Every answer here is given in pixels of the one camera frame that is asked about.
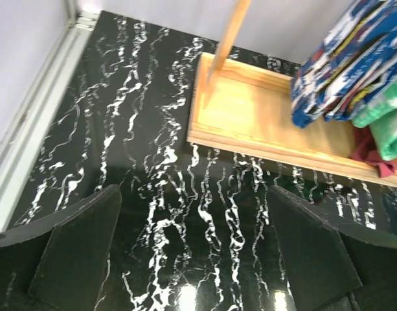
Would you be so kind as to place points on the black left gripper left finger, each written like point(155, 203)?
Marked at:
point(57, 262)

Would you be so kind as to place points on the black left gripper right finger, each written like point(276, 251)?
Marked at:
point(332, 263)

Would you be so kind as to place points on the green patterned trousers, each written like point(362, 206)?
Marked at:
point(380, 115)

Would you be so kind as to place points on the blue patterned trousers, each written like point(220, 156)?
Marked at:
point(355, 62)

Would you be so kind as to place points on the maroon tank top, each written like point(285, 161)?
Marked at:
point(366, 151)

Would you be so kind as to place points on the wooden clothes rack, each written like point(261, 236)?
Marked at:
point(245, 109)

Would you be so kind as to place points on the aluminium frame rail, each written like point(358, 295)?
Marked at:
point(41, 43)

